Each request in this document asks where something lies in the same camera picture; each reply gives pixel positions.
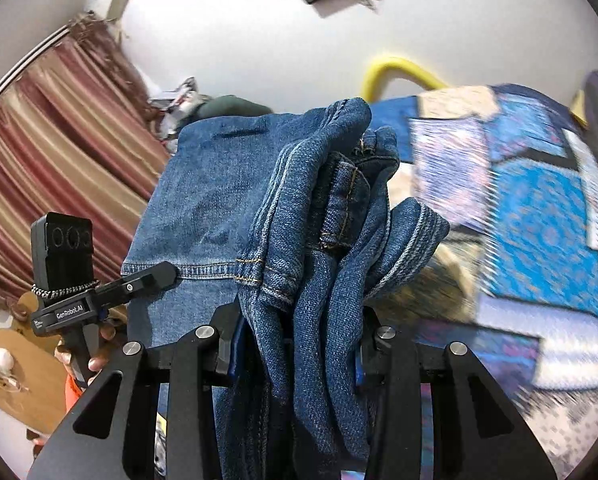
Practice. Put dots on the yellow snack packet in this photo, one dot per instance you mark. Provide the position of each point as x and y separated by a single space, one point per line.
578 107

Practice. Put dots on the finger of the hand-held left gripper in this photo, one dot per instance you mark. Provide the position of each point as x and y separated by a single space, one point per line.
151 280

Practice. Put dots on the small white object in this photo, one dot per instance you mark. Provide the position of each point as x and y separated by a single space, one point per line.
3 359

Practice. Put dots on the striped red and beige curtain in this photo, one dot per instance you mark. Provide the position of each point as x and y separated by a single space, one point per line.
54 135

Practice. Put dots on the blue patchwork blanket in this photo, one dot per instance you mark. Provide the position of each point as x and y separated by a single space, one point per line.
539 220

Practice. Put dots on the person's left hand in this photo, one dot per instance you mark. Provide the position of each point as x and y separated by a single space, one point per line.
106 335

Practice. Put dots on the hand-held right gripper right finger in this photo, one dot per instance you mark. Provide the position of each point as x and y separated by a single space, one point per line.
360 367

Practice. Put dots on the crumpled printed bag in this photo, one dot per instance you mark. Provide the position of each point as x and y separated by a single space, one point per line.
176 105

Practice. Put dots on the yellow tube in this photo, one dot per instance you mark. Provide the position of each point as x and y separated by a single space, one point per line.
379 67

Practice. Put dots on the brown cardboard piece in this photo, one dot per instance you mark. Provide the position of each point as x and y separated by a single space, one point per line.
34 375

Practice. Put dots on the dark green cloth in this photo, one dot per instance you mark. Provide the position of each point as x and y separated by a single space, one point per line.
234 106

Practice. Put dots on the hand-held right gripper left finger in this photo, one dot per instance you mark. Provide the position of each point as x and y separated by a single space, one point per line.
236 355

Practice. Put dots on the blue denim jeans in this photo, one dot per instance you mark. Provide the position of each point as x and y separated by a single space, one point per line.
219 195

